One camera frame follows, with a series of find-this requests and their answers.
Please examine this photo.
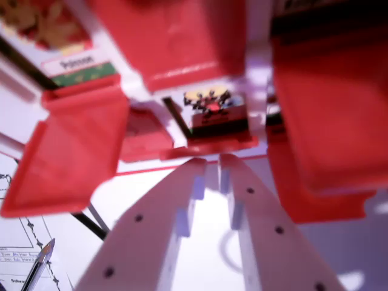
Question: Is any picture card printed Poisson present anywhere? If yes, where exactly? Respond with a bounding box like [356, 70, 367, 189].
[0, 0, 119, 89]

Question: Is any picture card black figure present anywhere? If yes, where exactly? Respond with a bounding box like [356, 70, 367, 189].
[181, 87, 250, 139]

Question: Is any red board flap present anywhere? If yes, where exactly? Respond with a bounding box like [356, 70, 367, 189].
[0, 86, 132, 219]
[159, 136, 260, 162]
[267, 38, 378, 226]
[119, 102, 177, 163]
[87, 0, 248, 92]

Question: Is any thick black cable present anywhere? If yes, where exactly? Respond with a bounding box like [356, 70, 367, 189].
[71, 202, 111, 241]

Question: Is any printed paper sheet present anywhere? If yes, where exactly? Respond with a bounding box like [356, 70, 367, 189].
[0, 151, 77, 291]

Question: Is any red and white game board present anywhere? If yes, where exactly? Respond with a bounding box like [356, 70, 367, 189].
[0, 0, 388, 226]

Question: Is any clear ballpoint pen blue cap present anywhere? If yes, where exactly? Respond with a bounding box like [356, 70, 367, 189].
[20, 238, 57, 291]

